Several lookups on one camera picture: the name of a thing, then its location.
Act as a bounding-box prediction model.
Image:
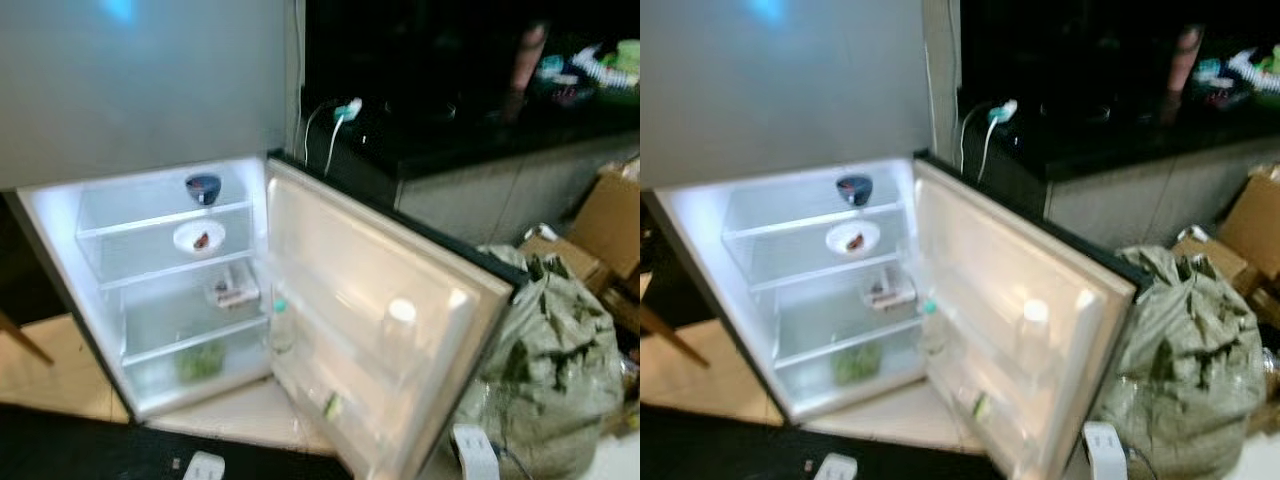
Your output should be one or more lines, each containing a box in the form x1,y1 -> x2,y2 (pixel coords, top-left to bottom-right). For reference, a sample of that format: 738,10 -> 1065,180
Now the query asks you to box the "silver fridge door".
912,152 -> 1147,480
262,150 -> 517,480

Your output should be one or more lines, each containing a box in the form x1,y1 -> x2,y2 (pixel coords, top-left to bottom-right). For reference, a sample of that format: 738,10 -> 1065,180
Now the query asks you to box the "silver two-door fridge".
0,0 -> 517,480
640,0 -> 1147,480

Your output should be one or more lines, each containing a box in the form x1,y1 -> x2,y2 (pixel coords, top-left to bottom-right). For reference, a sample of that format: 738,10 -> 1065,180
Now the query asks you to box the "clear fridge door shelf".
272,355 -> 401,476
925,355 -> 1036,476
262,262 -> 421,386
915,262 -> 1053,386

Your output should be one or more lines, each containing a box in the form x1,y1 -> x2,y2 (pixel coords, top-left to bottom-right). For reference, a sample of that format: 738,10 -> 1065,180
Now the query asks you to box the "large open cardboard box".
1220,165 -> 1280,286
575,165 -> 641,281

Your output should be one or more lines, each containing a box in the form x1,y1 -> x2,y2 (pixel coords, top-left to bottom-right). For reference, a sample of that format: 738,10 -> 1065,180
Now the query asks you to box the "grey kitchen cabinet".
395,135 -> 641,249
1045,138 -> 1280,251

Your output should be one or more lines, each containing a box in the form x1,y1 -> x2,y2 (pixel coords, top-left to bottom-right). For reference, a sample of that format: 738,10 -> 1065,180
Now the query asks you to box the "grey-green woven sack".
455,244 -> 627,480
1093,244 -> 1267,480

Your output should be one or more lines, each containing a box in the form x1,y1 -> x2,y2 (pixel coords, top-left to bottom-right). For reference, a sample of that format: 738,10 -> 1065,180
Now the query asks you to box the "blue white striped cloth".
1225,48 -> 1276,93
570,45 -> 626,93

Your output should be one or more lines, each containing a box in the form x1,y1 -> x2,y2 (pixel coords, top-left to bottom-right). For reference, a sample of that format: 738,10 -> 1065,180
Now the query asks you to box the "white bowl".
171,219 -> 228,258
825,219 -> 882,258

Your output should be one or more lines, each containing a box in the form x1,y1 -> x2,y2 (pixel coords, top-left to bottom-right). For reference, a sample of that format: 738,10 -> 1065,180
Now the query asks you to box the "black kitchen counter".
298,0 -> 641,183
956,0 -> 1280,183

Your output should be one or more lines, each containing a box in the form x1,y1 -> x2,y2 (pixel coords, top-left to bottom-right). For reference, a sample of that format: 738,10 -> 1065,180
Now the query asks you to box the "pink bottle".
511,22 -> 550,97
1167,25 -> 1205,97

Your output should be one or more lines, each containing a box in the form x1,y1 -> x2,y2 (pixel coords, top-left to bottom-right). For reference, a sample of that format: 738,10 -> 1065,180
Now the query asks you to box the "dark blue cup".
835,174 -> 875,209
183,173 -> 224,208

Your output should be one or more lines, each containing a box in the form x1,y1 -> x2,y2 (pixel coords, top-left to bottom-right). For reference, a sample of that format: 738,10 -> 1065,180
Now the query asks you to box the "clear crisper drawer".
772,325 -> 926,416
122,322 -> 273,413

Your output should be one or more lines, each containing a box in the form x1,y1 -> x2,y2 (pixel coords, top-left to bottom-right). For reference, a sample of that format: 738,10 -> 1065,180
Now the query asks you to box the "clear plastic food tray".
861,267 -> 917,312
207,264 -> 262,310

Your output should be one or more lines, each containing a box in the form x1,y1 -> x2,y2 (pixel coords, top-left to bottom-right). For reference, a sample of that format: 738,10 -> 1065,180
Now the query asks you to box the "clear bottle white cap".
1014,298 -> 1052,378
379,297 -> 420,378

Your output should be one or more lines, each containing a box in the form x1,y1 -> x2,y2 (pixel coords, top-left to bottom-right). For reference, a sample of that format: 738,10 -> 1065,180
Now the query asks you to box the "clear bottle teal cap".
921,298 -> 949,357
269,298 -> 297,355

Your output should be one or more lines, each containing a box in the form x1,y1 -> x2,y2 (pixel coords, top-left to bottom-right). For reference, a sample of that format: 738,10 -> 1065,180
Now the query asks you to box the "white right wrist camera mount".
1082,421 -> 1132,480
451,424 -> 502,480

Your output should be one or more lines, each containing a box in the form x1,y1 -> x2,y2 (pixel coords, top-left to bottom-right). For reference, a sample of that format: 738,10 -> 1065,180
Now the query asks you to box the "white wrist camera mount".
451,424 -> 502,480
814,452 -> 860,480
182,451 -> 227,480
1082,421 -> 1132,480

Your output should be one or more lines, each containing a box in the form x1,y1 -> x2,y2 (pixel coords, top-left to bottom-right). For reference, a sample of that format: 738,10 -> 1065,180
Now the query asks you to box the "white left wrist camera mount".
182,451 -> 227,480
814,452 -> 860,480

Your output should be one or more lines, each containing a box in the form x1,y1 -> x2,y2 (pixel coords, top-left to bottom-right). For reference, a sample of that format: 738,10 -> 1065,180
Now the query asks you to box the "white charger with cable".
303,96 -> 364,179
960,97 -> 1020,183

